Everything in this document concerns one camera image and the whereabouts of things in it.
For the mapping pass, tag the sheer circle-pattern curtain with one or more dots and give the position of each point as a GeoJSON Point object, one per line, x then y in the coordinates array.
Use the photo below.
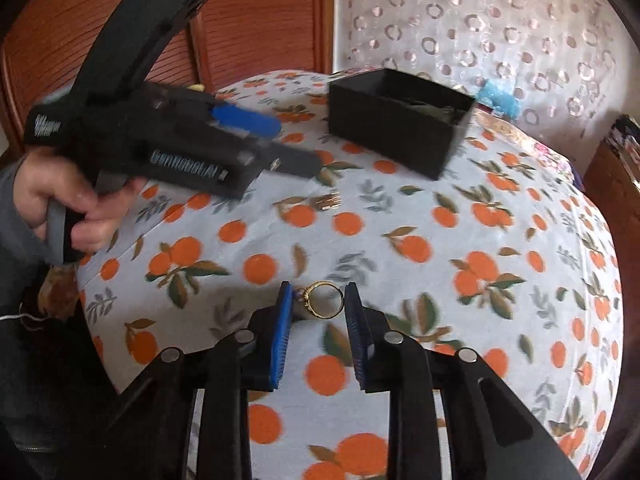
{"type": "Point", "coordinates": [557, 60]}

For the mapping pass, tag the grey sleeve forearm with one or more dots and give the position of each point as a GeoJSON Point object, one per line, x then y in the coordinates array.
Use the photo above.
{"type": "Point", "coordinates": [25, 259]}

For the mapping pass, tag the orange-print bed sheet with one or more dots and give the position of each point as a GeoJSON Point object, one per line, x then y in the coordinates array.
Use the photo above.
{"type": "Point", "coordinates": [497, 255]}

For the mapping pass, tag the blue plush toy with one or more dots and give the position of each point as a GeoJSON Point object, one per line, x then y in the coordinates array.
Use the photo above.
{"type": "Point", "coordinates": [498, 100]}

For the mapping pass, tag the red-brown wooden wardrobe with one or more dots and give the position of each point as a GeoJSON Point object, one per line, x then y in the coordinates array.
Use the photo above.
{"type": "Point", "coordinates": [43, 43]}

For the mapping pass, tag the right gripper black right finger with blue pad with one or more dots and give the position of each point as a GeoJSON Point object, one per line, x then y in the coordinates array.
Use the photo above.
{"type": "Point", "coordinates": [366, 330]}

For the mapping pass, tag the black square storage box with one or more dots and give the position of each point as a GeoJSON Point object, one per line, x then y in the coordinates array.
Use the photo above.
{"type": "Point", "coordinates": [372, 110]}

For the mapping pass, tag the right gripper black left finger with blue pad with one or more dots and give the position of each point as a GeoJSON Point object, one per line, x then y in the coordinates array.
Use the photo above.
{"type": "Point", "coordinates": [271, 327]}

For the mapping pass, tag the wooden side cabinet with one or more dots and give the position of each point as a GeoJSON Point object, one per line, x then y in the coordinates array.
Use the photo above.
{"type": "Point", "coordinates": [609, 186]}

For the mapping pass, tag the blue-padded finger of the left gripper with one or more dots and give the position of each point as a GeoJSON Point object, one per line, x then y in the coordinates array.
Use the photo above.
{"type": "Point", "coordinates": [232, 117]}

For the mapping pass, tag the small gold earring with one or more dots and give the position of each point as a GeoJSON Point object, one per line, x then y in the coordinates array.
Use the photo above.
{"type": "Point", "coordinates": [326, 202]}

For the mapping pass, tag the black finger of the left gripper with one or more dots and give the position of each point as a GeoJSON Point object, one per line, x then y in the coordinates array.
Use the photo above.
{"type": "Point", "coordinates": [293, 161]}

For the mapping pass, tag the person's left hand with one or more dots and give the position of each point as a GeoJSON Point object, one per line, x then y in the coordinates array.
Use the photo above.
{"type": "Point", "coordinates": [44, 176]}

